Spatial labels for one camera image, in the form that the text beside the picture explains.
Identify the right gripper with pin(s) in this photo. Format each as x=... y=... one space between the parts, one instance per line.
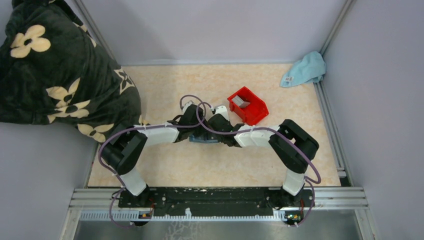
x=218 y=138

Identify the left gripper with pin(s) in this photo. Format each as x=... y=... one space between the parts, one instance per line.
x=204 y=120

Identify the teal card holder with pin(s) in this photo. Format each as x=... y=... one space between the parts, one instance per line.
x=203 y=139

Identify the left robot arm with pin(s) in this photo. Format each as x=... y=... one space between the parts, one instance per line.
x=120 y=153

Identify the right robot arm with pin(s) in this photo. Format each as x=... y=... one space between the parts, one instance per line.
x=291 y=143

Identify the silver credit cards stack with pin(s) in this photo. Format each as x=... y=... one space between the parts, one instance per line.
x=240 y=102

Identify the red plastic bin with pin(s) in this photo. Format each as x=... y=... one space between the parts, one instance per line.
x=248 y=106

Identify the light blue cloth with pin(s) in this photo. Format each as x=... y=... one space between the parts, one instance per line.
x=310 y=69

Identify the black floral blanket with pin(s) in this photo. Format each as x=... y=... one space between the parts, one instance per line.
x=53 y=71

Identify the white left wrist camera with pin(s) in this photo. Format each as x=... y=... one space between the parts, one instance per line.
x=186 y=106

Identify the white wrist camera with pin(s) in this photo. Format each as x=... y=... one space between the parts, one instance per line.
x=186 y=106
x=222 y=110

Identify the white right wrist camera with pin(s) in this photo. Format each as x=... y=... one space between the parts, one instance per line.
x=222 y=110

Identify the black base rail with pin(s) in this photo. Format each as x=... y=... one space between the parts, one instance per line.
x=232 y=202

